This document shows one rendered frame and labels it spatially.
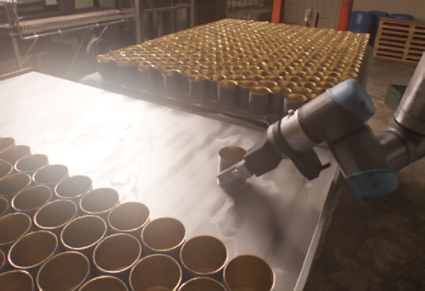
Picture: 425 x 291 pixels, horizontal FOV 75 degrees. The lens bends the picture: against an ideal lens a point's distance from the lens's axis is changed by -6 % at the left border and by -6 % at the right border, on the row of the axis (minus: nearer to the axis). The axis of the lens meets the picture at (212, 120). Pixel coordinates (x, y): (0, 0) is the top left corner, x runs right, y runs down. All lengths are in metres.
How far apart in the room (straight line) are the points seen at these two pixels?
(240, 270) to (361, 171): 0.24
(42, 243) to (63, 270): 0.07
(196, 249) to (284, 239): 0.18
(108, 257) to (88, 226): 0.07
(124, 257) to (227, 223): 0.20
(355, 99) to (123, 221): 0.44
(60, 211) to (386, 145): 0.57
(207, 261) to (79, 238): 0.22
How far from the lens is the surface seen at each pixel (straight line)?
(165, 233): 0.53
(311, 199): 0.69
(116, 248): 0.51
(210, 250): 0.49
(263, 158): 0.54
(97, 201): 0.60
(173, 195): 0.66
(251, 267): 0.47
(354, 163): 0.50
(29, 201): 0.65
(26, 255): 0.56
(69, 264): 0.51
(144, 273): 0.47
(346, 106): 0.50
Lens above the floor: 1.51
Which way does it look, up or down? 26 degrees down
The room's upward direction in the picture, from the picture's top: 1 degrees clockwise
